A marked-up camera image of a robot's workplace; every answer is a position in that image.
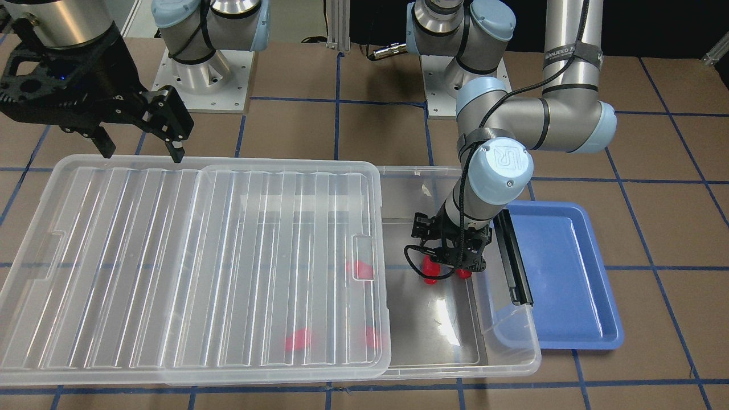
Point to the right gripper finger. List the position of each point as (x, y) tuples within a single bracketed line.
[(103, 142), (175, 148)]

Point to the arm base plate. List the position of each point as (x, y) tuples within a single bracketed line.
[(449, 86), (228, 91)]

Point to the black box handle clip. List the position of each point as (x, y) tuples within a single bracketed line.
[(513, 265)]

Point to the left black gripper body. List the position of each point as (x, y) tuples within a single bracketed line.
[(422, 227)]

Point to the clear plastic box lid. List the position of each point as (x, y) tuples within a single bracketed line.
[(90, 297)]

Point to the red hollow block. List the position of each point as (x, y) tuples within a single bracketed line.
[(360, 270)]

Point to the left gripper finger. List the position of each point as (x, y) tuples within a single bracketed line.
[(463, 273), (435, 272)]

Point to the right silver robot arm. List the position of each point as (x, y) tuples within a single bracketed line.
[(192, 30)]

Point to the clear plastic storage box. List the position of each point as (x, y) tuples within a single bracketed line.
[(444, 319)]

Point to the red block with stud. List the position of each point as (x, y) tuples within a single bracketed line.
[(422, 268)]

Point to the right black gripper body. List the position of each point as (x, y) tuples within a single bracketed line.
[(115, 68)]

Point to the blue plastic tray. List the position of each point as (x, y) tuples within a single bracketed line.
[(573, 303)]

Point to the red block lying tilted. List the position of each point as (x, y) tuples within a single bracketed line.
[(298, 340)]

